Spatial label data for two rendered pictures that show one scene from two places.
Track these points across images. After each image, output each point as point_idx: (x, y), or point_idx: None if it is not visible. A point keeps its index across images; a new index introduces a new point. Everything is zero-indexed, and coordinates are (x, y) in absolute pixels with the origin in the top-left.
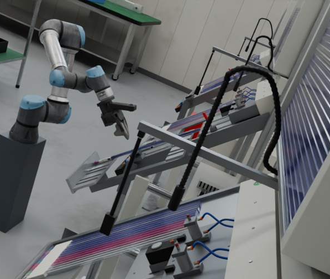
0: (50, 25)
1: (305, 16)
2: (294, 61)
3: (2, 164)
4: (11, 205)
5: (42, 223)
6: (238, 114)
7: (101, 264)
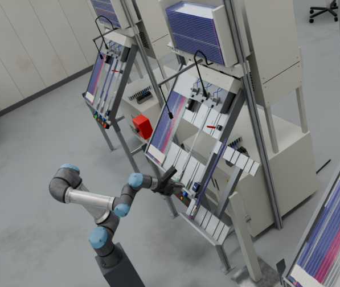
0: (60, 188)
1: (221, 24)
2: (234, 51)
3: (121, 285)
4: None
5: (156, 277)
6: (224, 106)
7: (212, 251)
